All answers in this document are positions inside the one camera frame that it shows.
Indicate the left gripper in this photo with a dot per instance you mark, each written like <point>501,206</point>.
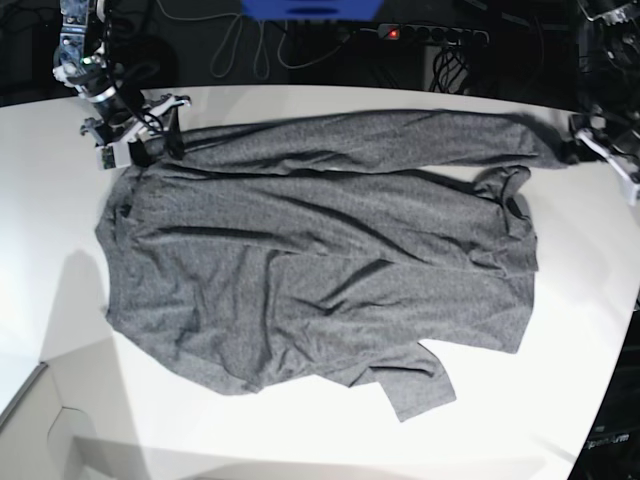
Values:
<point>589,141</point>

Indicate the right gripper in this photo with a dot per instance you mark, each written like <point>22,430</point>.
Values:
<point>121,145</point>

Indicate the grey t-shirt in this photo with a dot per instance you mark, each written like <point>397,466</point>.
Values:
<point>329,246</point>

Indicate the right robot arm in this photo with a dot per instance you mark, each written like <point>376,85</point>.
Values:
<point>83,62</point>

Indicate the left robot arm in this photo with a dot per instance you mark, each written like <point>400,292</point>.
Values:
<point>607,126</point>

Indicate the blue box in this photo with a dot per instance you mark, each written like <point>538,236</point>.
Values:
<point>351,10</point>

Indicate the black power strip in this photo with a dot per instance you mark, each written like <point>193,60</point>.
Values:
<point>432,35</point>

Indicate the white chair at table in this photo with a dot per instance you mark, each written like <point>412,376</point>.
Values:
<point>41,438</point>

